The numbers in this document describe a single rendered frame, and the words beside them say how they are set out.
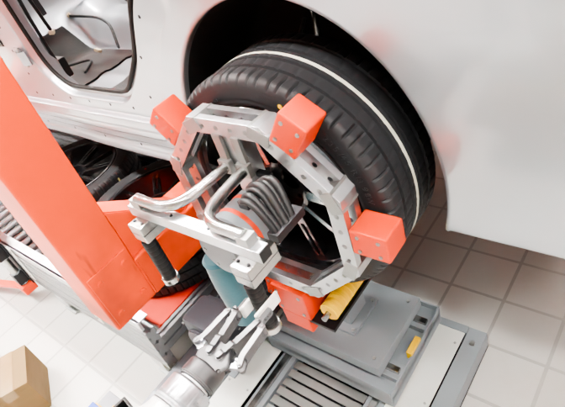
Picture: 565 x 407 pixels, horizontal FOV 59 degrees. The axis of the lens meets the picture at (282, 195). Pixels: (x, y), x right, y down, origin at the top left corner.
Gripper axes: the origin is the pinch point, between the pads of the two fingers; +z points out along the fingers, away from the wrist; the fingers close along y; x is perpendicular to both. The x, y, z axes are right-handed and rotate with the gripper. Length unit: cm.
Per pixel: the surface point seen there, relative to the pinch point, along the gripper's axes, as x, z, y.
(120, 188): -33, 39, -129
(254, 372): -75, 11, -42
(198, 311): -42, 9, -52
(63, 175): 20, 0, -60
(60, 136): -51, 76, -261
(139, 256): -16, 5, -60
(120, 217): -1, 8, -62
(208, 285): -56, 25, -70
